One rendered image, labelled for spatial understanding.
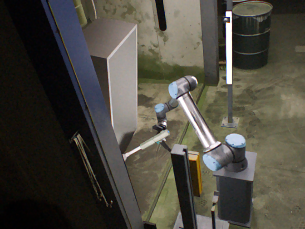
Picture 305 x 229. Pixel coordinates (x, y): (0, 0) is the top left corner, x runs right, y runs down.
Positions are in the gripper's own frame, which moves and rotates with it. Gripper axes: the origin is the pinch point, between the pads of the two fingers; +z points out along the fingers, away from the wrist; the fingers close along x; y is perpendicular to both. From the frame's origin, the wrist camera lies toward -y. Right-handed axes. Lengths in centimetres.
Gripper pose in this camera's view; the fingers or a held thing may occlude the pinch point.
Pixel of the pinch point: (159, 140)
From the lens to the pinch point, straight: 265.9
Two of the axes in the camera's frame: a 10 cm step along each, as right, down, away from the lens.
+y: 6.2, 6.5, 4.3
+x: -7.8, 4.8, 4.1
